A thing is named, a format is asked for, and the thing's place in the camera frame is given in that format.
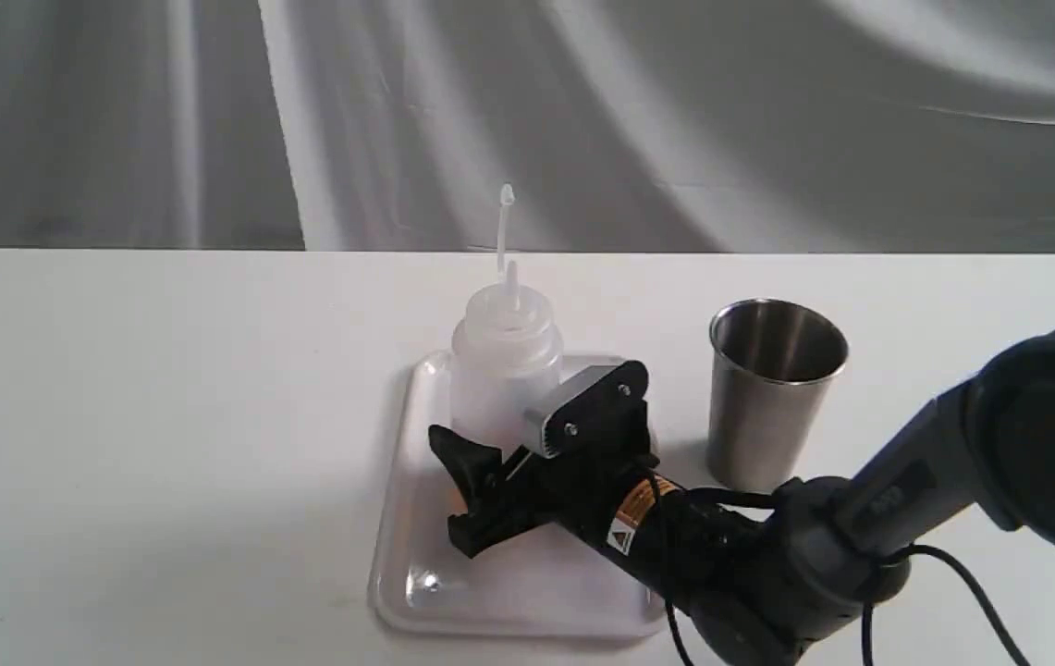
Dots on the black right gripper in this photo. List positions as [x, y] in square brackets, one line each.
[605, 490]

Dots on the clear plastic squeeze bottle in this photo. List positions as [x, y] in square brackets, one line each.
[506, 353]

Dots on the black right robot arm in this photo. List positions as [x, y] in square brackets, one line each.
[764, 576]

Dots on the stainless steel cup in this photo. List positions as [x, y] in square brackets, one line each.
[773, 362]

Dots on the white rectangular plastic tray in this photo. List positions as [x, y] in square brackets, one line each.
[543, 584]

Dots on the grey fabric backdrop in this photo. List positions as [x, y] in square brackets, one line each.
[623, 126]

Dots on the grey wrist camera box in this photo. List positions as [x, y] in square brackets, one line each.
[583, 408]

